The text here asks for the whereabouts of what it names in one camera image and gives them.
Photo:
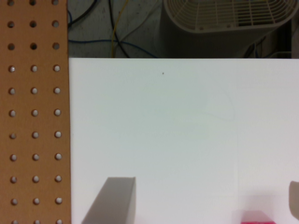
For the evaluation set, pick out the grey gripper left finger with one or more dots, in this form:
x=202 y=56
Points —
x=115 y=203

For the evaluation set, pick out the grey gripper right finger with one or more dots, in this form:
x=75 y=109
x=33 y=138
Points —
x=294 y=199

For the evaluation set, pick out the pink interlocking cube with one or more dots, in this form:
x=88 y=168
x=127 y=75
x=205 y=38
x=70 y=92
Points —
x=256 y=217

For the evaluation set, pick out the brown pegboard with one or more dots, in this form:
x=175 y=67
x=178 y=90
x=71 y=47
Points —
x=35 y=179

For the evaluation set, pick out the white ribbed appliance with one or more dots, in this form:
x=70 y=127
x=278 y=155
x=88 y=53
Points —
x=218 y=28

